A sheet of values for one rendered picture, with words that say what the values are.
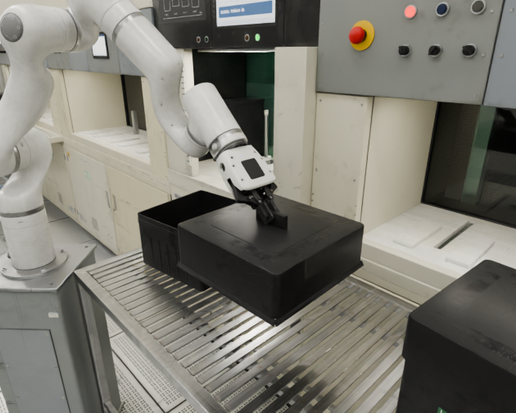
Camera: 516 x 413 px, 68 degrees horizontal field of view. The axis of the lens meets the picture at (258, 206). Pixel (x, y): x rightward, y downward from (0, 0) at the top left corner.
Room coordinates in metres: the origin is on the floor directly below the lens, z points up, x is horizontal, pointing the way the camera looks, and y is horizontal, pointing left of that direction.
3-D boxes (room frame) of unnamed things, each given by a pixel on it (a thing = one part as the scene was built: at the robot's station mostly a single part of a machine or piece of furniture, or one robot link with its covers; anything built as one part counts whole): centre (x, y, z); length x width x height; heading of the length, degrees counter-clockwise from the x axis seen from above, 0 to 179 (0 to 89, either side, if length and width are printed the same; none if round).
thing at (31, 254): (1.07, 0.71, 0.85); 0.19 x 0.19 x 0.18
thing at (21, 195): (1.11, 0.70, 1.07); 0.19 x 0.12 x 0.24; 161
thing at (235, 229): (0.74, -0.03, 1.02); 0.29 x 0.29 x 0.13; 46
